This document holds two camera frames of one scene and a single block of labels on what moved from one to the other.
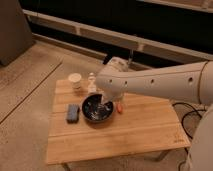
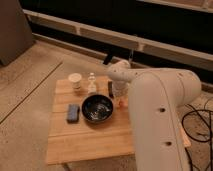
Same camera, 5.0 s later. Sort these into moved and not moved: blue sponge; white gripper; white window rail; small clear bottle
Moved: white gripper
Not moved: small clear bottle; blue sponge; white window rail
